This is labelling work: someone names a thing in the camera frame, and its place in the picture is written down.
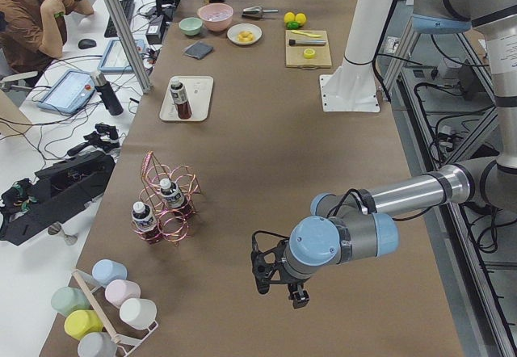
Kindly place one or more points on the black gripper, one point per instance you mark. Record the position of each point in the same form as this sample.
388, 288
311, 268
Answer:
296, 284

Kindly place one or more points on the yellow glazed donut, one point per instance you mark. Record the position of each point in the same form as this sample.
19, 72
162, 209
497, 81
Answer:
245, 37

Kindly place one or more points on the white speckled plate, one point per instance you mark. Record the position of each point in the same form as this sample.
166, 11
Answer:
235, 29

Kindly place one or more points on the cream plastic tray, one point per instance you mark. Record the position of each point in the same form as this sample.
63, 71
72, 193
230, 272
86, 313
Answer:
199, 92

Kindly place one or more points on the dark drink bottle on tray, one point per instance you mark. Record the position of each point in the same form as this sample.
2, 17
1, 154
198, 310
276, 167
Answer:
179, 97

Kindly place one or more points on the white cup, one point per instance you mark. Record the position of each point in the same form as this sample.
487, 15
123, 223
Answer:
139, 313

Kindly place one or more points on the drink bottle in rack rear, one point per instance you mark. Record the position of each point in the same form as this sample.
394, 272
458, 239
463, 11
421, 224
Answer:
173, 197

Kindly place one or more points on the drink bottle in rack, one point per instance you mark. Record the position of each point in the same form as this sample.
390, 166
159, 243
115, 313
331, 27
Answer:
145, 223
173, 197

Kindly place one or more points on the drink bottle in rack front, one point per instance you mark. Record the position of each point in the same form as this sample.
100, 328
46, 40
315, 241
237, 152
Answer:
145, 223

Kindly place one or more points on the pink cup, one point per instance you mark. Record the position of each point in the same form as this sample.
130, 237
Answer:
119, 290

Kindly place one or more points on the light blue cup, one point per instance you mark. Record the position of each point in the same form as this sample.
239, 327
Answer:
106, 271

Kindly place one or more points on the grey cup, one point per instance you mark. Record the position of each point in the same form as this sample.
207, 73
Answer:
97, 344

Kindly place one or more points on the yellow cup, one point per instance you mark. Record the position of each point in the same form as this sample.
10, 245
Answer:
82, 322

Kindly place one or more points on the mint green cup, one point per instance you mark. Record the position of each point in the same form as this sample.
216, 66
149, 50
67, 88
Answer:
66, 300

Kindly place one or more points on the wooden cutting board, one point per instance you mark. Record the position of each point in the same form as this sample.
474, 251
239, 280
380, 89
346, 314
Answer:
294, 54

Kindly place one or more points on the half lemon slice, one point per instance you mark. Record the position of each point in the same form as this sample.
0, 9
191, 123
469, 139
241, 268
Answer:
309, 53

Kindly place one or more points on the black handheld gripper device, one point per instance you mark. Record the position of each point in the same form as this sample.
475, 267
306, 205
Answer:
104, 137

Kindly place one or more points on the grey tube black cap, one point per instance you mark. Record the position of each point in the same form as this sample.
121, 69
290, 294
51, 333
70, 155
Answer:
295, 42

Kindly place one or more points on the yellow plastic knife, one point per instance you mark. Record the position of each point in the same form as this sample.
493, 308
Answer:
304, 33

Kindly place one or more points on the grey folded cloth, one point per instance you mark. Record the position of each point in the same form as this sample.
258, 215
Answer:
198, 50

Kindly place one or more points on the green lime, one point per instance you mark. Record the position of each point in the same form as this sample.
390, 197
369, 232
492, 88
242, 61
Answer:
292, 25

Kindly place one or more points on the yellow lemon right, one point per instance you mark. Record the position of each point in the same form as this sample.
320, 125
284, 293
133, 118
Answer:
301, 19

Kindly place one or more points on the yellow lemon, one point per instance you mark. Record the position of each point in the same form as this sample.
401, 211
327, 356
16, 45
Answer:
289, 17
301, 19

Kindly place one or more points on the yellow lemon left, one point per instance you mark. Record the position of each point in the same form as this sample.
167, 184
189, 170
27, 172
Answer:
289, 17

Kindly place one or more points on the black equipment case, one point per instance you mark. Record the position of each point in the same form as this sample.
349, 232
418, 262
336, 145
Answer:
61, 192

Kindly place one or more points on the metal scoop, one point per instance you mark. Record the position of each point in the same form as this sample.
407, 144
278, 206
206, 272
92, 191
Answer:
257, 12

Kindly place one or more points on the black thermos bottle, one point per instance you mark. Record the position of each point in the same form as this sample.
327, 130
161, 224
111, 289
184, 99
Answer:
106, 93

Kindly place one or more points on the mint green bowl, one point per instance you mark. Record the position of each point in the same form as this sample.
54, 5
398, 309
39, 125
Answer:
191, 26

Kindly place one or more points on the pink bowl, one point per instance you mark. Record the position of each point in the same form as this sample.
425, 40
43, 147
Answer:
216, 17

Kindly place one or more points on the teach pendant far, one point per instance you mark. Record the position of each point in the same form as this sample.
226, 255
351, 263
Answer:
114, 60

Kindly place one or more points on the teach pendant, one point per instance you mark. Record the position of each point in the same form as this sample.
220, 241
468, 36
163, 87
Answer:
69, 94
114, 60

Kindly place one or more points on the black power adapter box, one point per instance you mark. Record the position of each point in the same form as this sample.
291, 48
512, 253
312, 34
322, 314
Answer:
156, 30

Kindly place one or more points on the teach pendant near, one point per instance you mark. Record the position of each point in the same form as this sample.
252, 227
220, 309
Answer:
69, 94

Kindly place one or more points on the black computer mouse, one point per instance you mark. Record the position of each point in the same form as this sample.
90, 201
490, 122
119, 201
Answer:
86, 43

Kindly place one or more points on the copper wire bottle rack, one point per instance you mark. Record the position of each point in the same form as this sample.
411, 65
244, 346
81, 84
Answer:
174, 228

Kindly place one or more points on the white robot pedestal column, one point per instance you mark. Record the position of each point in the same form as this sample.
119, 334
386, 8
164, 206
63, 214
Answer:
352, 86

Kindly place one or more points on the aluminium frame post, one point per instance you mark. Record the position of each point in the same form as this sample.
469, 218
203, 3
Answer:
116, 13

